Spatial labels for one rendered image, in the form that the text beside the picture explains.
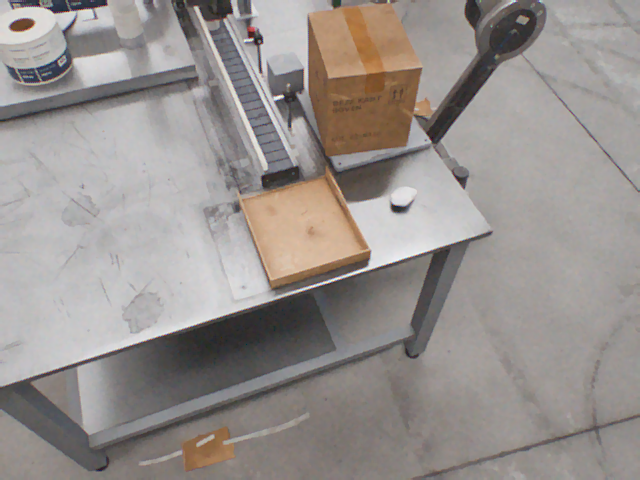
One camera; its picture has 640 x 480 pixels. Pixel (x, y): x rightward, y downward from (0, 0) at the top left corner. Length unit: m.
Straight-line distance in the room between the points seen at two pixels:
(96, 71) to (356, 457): 1.56
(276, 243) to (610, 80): 2.65
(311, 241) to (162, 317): 0.41
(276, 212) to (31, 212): 0.66
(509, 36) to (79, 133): 1.44
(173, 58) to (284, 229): 0.78
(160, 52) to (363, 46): 0.76
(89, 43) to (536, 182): 2.06
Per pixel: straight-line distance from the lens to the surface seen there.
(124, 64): 1.91
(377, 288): 2.26
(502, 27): 2.03
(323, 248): 1.34
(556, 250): 2.59
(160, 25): 2.07
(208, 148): 1.61
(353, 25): 1.54
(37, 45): 1.86
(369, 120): 1.47
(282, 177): 1.47
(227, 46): 1.91
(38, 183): 1.67
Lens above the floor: 1.93
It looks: 54 degrees down
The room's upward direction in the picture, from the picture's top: 1 degrees counter-clockwise
